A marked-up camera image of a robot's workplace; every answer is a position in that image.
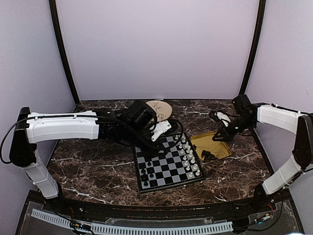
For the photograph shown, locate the white chess pieces row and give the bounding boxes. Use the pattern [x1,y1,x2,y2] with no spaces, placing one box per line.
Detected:
[171,134,202,181]

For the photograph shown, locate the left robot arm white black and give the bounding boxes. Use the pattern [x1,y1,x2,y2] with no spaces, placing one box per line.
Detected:
[3,100,172,213]

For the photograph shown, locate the grey slotted cable duct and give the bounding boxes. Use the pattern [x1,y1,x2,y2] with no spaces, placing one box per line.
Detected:
[31,209,233,235]

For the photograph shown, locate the gold metal tray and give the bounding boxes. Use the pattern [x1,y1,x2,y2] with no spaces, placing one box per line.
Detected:
[190,131,232,160]

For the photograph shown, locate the black front rail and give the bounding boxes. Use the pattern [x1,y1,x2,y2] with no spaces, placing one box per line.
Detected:
[42,198,271,220]

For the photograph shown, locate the black frame post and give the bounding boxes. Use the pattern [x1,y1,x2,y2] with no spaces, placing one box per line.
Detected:
[48,0,80,105]
[238,0,267,95]

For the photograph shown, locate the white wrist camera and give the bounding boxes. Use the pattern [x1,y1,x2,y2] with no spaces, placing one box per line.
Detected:
[150,120,172,142]
[209,111,231,127]

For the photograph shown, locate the right black frame post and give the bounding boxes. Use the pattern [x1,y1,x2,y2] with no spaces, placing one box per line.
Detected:
[238,0,267,95]

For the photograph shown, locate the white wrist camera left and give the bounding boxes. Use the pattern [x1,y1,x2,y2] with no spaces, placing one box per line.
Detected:
[150,120,172,142]

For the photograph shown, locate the left black frame post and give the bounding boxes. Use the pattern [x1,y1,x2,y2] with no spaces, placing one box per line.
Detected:
[48,0,80,105]

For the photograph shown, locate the beige floral ceramic plate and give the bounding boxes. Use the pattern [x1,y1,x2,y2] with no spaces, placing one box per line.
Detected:
[146,100,173,122]

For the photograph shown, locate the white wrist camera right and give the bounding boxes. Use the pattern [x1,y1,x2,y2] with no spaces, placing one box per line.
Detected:
[209,111,231,127]

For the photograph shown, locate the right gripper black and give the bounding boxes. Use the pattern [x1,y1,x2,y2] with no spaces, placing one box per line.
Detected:
[213,115,256,142]

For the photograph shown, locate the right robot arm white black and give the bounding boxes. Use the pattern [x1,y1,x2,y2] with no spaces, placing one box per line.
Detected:
[209,94,313,212]

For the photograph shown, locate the black white chess board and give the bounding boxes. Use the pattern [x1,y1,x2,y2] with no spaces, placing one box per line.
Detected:
[133,133,205,193]

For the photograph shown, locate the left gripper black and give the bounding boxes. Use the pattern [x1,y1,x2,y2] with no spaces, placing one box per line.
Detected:
[123,124,168,160]

